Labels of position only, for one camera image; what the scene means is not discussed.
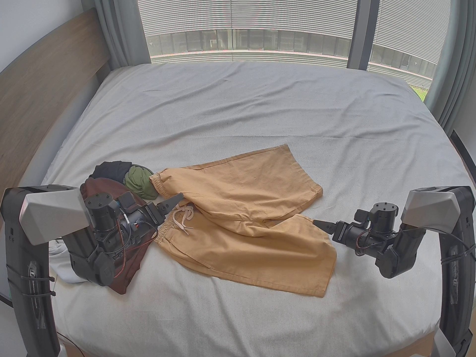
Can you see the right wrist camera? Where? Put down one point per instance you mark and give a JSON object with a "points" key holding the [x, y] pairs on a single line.
{"points": [[361, 215]]}

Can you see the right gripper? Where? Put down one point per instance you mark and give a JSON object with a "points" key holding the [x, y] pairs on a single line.
{"points": [[351, 234]]}

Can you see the pale grey garment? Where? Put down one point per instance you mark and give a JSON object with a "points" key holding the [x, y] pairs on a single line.
{"points": [[61, 262]]}

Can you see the black garment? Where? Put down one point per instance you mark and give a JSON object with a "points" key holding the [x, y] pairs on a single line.
{"points": [[109, 169]]}

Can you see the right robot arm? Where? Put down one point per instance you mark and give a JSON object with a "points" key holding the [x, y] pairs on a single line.
{"points": [[427, 210]]}

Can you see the grey-green curtain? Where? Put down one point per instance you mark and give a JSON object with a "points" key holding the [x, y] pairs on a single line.
{"points": [[119, 20], [459, 50]]}

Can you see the tan shorts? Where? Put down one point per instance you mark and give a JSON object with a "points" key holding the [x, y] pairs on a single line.
{"points": [[253, 214]]}

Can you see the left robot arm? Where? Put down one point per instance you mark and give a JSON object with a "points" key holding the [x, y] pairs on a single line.
{"points": [[52, 214]]}

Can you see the bed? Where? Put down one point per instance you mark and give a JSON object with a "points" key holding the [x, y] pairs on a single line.
{"points": [[260, 106]]}

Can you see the brown garment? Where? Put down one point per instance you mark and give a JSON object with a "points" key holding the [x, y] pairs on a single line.
{"points": [[108, 186]]}

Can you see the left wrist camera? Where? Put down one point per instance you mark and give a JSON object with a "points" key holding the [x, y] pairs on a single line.
{"points": [[128, 200]]}

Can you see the green garment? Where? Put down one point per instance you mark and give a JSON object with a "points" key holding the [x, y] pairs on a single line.
{"points": [[139, 182]]}

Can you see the window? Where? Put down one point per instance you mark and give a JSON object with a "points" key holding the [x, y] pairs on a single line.
{"points": [[260, 13]]}

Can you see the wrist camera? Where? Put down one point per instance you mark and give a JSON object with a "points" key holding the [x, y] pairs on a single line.
{"points": [[128, 200], [361, 215]]}

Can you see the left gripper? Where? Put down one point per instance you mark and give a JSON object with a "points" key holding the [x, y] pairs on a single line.
{"points": [[147, 218]]}

